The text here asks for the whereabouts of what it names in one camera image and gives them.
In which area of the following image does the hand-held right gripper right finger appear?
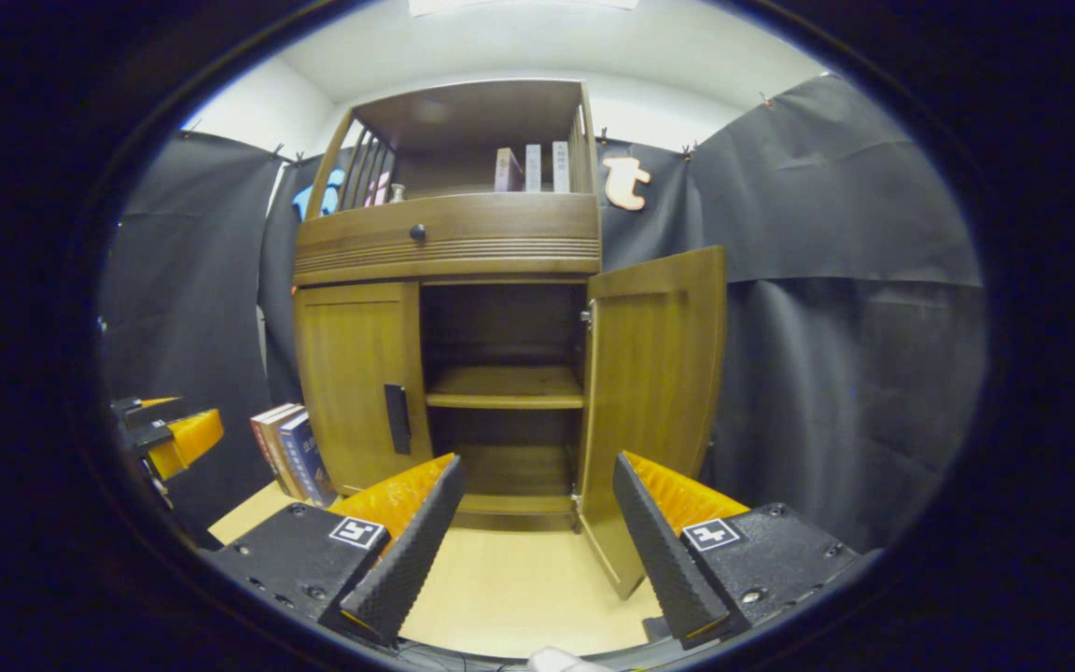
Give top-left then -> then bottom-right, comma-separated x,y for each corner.
612,452 -> 879,650

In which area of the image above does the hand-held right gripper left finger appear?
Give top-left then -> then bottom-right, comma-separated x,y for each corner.
202,454 -> 466,645

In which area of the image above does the black door handle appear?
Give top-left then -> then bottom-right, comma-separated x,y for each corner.
384,384 -> 412,455

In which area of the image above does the wooden cabinet door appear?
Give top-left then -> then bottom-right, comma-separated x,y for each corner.
578,245 -> 728,598
295,282 -> 433,496

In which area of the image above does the wooden double-door shoe cabinet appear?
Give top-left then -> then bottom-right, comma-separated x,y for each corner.
290,79 -> 728,598

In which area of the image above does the wooden inner cabinet shelf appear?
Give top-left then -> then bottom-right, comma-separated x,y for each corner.
426,366 -> 585,410

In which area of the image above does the wooden cabinet drawer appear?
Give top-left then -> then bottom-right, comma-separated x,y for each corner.
293,193 -> 602,286

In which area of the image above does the red book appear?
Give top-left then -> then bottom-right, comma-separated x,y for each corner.
250,403 -> 300,496

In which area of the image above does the brown book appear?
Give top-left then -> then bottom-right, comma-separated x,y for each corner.
262,407 -> 310,500

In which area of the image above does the blue book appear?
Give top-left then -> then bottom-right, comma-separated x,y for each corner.
278,412 -> 338,508

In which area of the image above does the black backdrop cloth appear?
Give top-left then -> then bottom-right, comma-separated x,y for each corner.
99,75 -> 986,552

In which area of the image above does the large ceiling light panel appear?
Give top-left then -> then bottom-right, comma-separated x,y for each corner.
407,0 -> 641,18

